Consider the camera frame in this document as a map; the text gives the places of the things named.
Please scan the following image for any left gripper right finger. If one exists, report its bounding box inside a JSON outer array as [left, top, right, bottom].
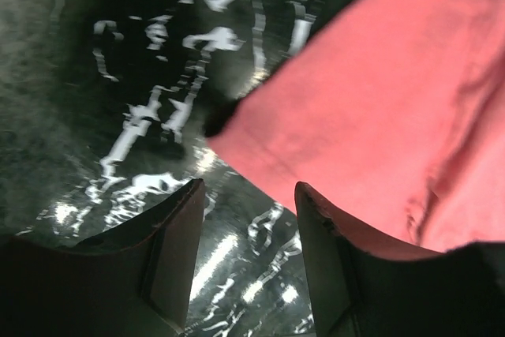
[[294, 182, 504, 336]]

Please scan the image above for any dusty red t-shirt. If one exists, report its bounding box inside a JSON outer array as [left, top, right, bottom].
[[208, 0, 504, 251]]

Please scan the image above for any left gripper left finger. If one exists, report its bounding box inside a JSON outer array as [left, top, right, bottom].
[[1, 179, 205, 336]]

